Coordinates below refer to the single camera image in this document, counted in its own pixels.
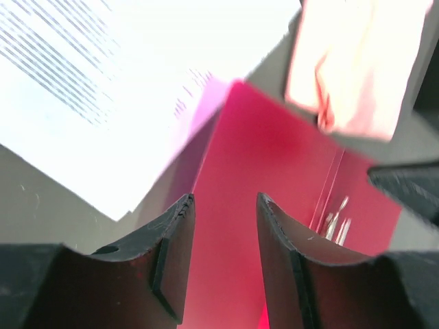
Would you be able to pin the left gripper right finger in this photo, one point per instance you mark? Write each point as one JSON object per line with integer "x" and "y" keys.
{"x": 312, "y": 282}

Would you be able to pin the red plastic folder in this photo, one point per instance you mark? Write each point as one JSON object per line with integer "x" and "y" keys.
{"x": 258, "y": 146}

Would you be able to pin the metal folder clip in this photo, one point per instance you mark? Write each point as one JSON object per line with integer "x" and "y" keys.
{"x": 336, "y": 230}

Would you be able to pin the pink folded cloth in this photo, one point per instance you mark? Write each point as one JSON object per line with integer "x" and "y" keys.
{"x": 351, "y": 63}

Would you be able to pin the white printed paper stack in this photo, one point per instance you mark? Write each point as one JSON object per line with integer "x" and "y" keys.
{"x": 101, "y": 96}

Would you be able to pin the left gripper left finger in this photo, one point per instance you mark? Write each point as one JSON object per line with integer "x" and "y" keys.
{"x": 139, "y": 281}

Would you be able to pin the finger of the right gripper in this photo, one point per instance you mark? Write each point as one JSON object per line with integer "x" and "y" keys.
{"x": 413, "y": 185}

